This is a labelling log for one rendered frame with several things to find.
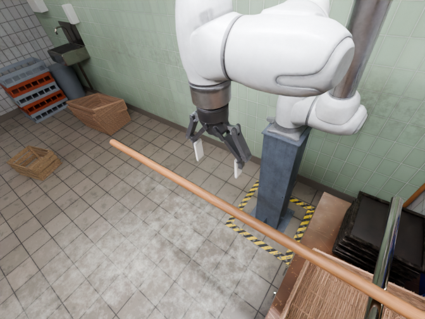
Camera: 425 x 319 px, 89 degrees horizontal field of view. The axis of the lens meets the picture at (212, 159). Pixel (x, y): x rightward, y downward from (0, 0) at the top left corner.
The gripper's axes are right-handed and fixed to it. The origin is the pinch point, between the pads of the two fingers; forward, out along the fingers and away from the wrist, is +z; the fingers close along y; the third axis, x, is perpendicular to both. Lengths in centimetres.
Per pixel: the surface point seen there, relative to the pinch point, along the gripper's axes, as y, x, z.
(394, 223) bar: -48, -18, 15
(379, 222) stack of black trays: -55, -46, 52
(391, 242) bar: -48, -11, 15
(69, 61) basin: 317, -96, 48
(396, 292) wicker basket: -65, -21, 56
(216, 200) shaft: -1.3, 4.3, 12.4
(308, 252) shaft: -30.3, 5.0, 12.6
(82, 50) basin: 316, -119, 42
